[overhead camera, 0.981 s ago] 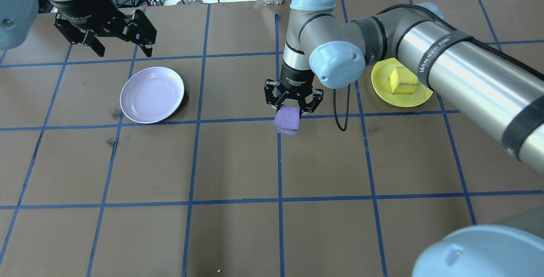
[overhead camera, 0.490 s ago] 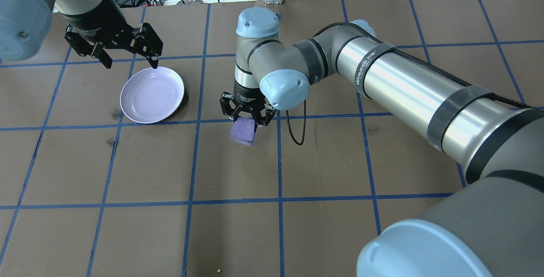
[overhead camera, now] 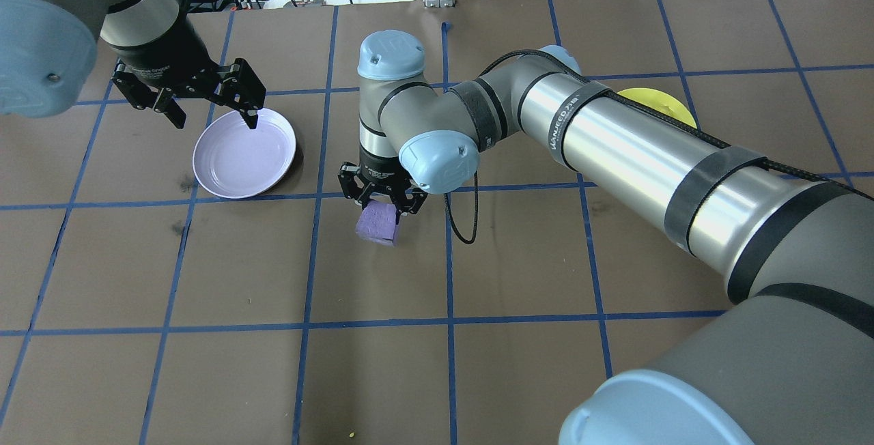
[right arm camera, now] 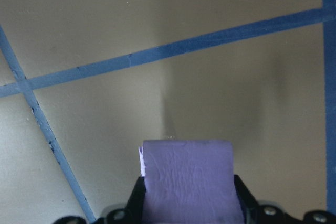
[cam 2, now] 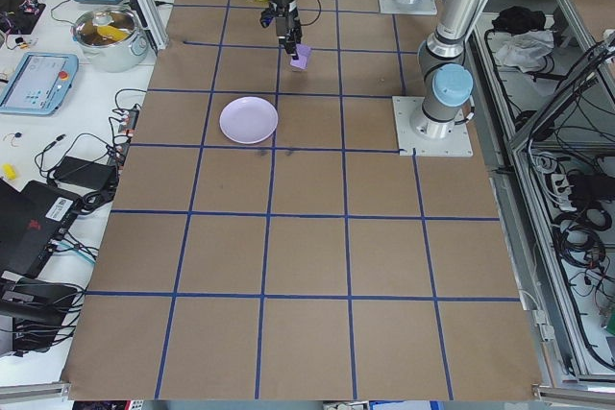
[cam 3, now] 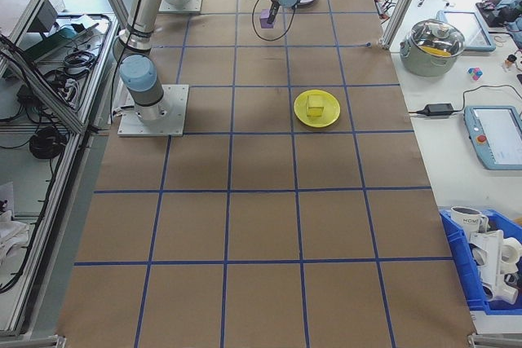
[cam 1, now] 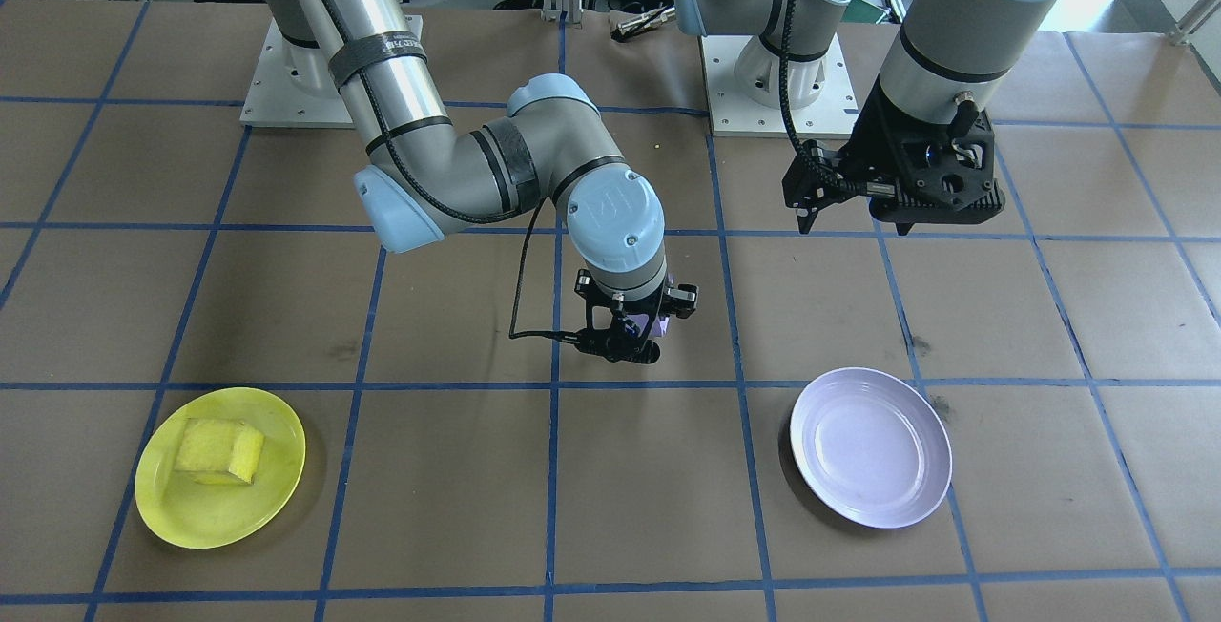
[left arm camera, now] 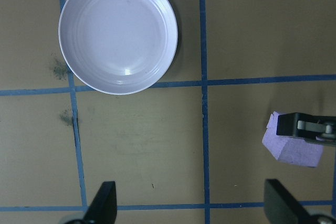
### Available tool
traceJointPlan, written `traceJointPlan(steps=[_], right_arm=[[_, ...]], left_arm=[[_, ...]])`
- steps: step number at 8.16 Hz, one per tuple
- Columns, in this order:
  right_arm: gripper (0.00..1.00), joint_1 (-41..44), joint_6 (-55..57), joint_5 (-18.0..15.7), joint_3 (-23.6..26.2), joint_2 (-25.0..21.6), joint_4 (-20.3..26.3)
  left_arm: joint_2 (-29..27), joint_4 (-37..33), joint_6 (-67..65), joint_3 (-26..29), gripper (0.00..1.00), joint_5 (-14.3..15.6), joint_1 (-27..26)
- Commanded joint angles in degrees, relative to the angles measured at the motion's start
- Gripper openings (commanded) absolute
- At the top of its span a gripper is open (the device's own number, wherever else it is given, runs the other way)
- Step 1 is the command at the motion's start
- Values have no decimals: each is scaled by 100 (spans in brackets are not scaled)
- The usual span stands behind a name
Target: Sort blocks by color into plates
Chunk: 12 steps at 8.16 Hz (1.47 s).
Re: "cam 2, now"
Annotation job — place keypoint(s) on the purple foam block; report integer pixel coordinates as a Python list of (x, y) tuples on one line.
[(303, 60)]

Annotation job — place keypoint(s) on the purple plate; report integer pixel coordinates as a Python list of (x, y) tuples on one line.
[(248, 120)]

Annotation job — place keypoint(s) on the steel cooking pot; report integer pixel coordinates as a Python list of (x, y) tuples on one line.
[(110, 57)]

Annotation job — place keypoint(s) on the black power strip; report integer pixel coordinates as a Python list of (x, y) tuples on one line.
[(126, 127)]

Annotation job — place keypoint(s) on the glass pot lid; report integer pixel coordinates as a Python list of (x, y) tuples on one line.
[(103, 28)]

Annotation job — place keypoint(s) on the black cloth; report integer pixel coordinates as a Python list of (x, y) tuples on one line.
[(519, 18)]

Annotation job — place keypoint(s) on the white cloth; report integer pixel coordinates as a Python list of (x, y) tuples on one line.
[(523, 52)]

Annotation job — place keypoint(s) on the black power brick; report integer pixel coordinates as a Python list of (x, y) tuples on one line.
[(81, 171)]

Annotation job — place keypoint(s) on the small black circuit board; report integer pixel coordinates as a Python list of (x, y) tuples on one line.
[(31, 7)]

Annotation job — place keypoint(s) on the white power strip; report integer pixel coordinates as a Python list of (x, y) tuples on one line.
[(559, 186)]

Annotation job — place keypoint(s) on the small yellow item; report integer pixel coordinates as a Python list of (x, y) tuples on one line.
[(8, 170)]

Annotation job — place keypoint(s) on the black laptop with red logo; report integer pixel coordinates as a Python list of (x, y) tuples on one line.
[(24, 227)]

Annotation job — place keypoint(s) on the black power adapter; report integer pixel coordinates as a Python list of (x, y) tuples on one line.
[(583, 186)]

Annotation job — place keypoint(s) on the black flat device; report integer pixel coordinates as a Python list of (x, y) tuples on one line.
[(33, 304)]

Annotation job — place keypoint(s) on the aluminium profile bar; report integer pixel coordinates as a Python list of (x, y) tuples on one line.
[(33, 391), (576, 391)]

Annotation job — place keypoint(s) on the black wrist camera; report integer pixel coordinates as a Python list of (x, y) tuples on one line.
[(266, 18)]

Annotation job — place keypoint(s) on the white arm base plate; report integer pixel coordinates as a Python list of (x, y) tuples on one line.
[(408, 7), (456, 146)]

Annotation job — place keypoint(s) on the grey metal bracket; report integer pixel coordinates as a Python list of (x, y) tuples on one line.
[(543, 328)]

